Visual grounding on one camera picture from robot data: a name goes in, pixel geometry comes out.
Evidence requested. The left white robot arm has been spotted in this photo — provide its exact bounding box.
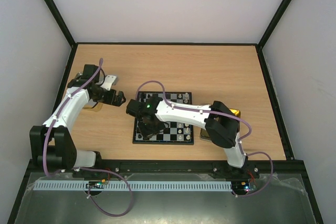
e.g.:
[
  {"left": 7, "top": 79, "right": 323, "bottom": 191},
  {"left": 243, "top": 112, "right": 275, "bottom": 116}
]
[{"left": 29, "top": 64, "right": 126, "bottom": 177}]

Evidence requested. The silver tin lid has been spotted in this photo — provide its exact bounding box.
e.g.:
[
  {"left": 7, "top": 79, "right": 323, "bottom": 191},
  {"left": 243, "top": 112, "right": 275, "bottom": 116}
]
[{"left": 83, "top": 100, "right": 103, "bottom": 112}]

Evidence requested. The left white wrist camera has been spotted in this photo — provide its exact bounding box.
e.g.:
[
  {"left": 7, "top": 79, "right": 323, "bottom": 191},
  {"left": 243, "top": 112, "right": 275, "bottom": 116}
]
[{"left": 101, "top": 75, "right": 119, "bottom": 90}]

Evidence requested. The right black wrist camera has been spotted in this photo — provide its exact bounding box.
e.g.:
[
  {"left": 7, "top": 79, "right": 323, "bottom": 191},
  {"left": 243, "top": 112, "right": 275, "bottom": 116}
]
[{"left": 126, "top": 99, "right": 145, "bottom": 118}]

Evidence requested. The black enclosure frame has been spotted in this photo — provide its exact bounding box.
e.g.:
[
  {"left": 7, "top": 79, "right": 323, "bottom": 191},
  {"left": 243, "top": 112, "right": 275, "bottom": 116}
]
[{"left": 6, "top": 0, "right": 325, "bottom": 224}]

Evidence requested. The white slotted cable duct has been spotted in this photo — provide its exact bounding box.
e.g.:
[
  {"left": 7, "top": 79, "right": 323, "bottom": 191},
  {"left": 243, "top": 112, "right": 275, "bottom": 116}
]
[{"left": 33, "top": 180, "right": 232, "bottom": 191}]

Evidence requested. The gold metal tin tray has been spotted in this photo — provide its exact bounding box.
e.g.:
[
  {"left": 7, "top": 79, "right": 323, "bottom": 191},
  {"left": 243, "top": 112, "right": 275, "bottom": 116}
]
[{"left": 199, "top": 114, "right": 240, "bottom": 141}]

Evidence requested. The purple cable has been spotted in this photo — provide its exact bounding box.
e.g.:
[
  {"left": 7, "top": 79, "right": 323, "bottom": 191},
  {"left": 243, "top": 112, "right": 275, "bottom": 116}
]
[
  {"left": 136, "top": 80, "right": 274, "bottom": 198},
  {"left": 41, "top": 57, "right": 134, "bottom": 217}
]

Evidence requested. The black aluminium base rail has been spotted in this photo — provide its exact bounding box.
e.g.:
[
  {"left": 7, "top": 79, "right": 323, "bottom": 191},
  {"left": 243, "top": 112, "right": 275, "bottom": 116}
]
[{"left": 95, "top": 159, "right": 260, "bottom": 181}]

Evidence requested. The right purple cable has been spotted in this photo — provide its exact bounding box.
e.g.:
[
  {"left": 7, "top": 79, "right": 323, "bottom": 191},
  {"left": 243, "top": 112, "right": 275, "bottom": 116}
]
[{"left": 136, "top": 80, "right": 274, "bottom": 198}]

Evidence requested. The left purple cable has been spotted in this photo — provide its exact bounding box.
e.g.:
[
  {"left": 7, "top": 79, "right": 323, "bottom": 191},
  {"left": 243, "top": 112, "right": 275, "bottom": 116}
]
[{"left": 41, "top": 57, "right": 134, "bottom": 217}]

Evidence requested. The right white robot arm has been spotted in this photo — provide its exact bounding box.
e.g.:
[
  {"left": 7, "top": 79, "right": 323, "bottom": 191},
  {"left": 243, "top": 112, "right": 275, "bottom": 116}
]
[{"left": 128, "top": 97, "right": 251, "bottom": 178}]

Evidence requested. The black grey chess board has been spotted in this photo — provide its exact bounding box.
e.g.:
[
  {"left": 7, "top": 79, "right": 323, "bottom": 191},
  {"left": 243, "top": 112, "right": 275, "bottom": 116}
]
[{"left": 132, "top": 92, "right": 194, "bottom": 145}]

